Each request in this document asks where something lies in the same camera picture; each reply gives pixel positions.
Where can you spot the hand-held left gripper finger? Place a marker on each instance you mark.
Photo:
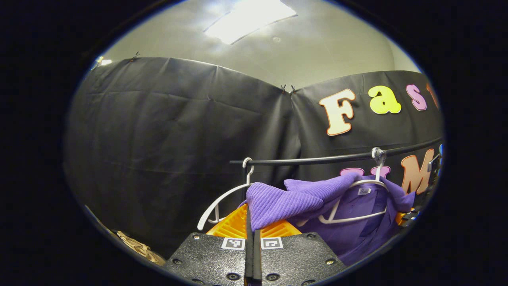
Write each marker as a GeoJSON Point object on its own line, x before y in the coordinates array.
{"type": "Point", "coordinates": [249, 258]}
{"type": "Point", "coordinates": [257, 258]}

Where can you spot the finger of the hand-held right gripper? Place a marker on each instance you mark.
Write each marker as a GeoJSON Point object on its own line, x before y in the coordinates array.
{"type": "Point", "coordinates": [408, 217]}

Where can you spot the white plastic hanger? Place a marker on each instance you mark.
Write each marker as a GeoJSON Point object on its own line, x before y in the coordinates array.
{"type": "Point", "coordinates": [349, 219]}
{"type": "Point", "coordinates": [234, 190]}

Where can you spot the black metal clothes rack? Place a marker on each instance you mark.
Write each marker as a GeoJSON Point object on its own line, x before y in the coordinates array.
{"type": "Point", "coordinates": [309, 160]}

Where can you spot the black backdrop cloth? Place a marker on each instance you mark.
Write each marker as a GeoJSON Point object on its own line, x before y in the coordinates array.
{"type": "Point", "coordinates": [158, 131]}

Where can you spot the ceiling light panel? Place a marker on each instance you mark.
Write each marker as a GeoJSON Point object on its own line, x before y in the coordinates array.
{"type": "Point", "coordinates": [246, 20]}

